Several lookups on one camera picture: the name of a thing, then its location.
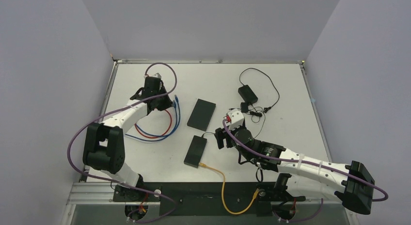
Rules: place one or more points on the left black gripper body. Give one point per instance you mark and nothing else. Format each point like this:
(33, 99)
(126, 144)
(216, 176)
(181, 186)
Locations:
(164, 103)

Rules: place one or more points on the black network switch small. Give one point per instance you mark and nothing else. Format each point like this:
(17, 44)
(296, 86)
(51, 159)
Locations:
(195, 151)

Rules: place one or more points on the black power adapter with cord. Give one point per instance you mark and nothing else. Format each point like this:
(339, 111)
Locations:
(249, 96)

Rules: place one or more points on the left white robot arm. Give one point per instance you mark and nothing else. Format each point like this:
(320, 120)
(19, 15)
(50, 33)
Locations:
(104, 148)

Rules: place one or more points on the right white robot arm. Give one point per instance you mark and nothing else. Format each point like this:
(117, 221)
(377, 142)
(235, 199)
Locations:
(350, 184)

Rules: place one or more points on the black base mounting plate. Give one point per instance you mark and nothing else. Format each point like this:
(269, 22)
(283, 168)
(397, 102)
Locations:
(204, 198)

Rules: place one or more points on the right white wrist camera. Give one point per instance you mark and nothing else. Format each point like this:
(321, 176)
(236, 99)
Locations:
(235, 119)

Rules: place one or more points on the black network switch upright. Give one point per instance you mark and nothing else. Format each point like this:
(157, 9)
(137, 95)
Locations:
(201, 115)

